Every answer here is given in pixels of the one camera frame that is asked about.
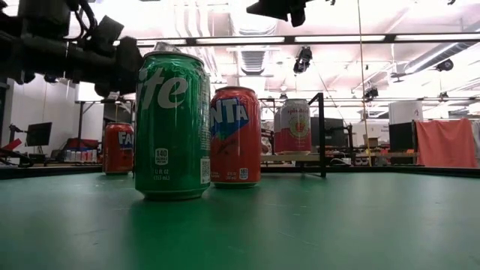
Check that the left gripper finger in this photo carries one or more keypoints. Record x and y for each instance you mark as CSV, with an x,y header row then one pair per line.
x,y
105,33
129,63

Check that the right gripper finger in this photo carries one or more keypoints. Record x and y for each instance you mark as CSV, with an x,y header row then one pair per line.
x,y
285,8

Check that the green Sprite can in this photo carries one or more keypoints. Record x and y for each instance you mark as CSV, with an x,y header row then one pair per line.
x,y
168,131

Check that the white and red Spindrift can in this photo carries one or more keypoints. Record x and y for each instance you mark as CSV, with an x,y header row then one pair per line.
x,y
296,127
277,131

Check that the red Fanta can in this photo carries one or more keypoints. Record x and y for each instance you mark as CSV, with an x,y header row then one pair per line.
x,y
234,150
118,150

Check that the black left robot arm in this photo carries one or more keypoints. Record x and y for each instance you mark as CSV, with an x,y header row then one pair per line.
x,y
37,48

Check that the tall black-legged table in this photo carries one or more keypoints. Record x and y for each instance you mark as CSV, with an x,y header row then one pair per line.
x,y
80,123

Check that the red storage bin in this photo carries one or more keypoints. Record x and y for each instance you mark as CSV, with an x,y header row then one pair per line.
x,y
82,143

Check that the black monitor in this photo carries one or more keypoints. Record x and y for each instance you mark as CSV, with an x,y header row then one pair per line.
x,y
335,131
39,134
401,137

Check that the long ceiling light fixture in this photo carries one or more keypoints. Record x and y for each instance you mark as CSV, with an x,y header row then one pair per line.
x,y
392,37

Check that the black ceiling spotlight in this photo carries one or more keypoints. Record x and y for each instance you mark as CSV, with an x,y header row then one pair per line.
x,y
445,65
371,93

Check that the cardboard box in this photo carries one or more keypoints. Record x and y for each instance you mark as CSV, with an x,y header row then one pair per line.
x,y
372,141

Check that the white cabinet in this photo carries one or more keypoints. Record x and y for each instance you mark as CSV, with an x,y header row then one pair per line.
x,y
405,112

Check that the red hanging cloth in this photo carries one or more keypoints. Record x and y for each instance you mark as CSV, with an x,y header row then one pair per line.
x,y
446,144

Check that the green table mat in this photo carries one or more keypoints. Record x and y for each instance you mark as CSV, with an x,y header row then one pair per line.
x,y
262,232

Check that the black overhead camera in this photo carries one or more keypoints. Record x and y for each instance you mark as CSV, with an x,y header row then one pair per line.
x,y
303,60

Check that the wooden shelf with black frame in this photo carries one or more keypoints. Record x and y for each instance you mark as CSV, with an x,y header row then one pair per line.
x,y
296,158

